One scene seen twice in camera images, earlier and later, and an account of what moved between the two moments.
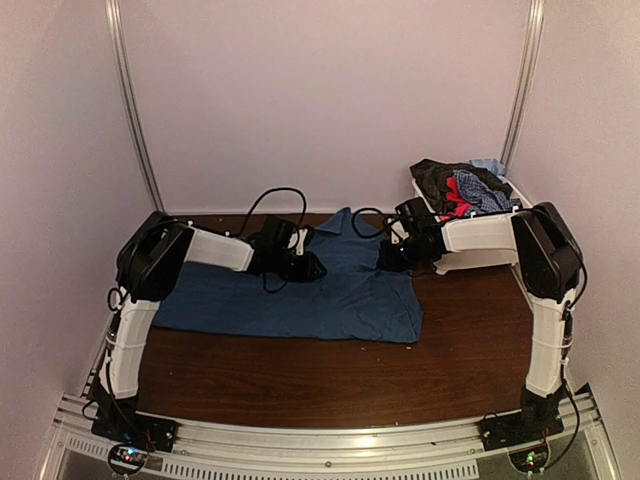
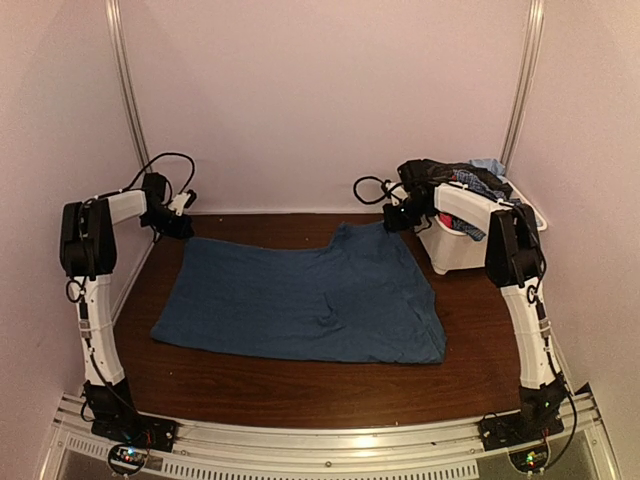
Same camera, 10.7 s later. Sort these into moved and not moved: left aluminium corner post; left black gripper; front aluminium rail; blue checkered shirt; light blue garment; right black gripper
Moved: right black gripper; left black gripper
Not moved: left aluminium corner post; blue checkered shirt; light blue garment; front aluminium rail
